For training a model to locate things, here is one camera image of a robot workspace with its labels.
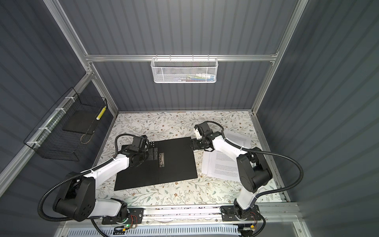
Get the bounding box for blue folder with black inside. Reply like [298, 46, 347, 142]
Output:
[114, 137, 198, 191]

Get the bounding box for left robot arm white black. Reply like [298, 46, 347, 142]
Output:
[52, 133, 150, 223]

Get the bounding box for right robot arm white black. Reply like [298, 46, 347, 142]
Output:
[191, 121, 272, 220]

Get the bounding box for metal folder clip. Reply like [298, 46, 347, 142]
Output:
[159, 153, 165, 168]

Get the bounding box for printed paper sheet near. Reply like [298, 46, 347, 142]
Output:
[201, 151, 240, 182]

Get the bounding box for printed paper sheet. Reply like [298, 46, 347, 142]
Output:
[201, 151, 240, 182]
[224, 130, 252, 149]

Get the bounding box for printed paper sheet far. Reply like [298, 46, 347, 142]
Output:
[224, 130, 252, 149]

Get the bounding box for yellow marker in basket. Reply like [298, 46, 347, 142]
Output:
[96, 106, 107, 120]

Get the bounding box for black pad in basket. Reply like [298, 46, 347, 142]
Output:
[62, 111, 100, 135]

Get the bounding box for pens in white basket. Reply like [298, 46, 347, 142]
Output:
[174, 74, 216, 82]

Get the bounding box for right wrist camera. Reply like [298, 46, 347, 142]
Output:
[193, 124, 204, 140]

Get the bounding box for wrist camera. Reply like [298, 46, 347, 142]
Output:
[135, 135, 149, 149]
[193, 124, 204, 140]

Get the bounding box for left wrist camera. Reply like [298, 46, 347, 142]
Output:
[135, 135, 149, 149]

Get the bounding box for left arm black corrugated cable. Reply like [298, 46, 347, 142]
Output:
[37, 133, 140, 222]

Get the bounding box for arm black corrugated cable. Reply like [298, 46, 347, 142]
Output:
[37, 133, 140, 222]
[204, 120, 304, 199]

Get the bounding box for black wire basket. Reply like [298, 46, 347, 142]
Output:
[24, 89, 108, 162]

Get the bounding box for white wire mesh basket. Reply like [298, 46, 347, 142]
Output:
[151, 58, 219, 84]

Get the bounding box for white ventilated cable duct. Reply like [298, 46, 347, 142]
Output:
[66, 225, 240, 237]

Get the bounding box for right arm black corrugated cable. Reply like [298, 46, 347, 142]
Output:
[204, 120, 304, 199]

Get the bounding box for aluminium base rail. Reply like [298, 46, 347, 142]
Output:
[100, 204, 300, 226]

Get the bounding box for aluminium frame of enclosure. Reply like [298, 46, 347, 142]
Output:
[1, 1, 308, 237]

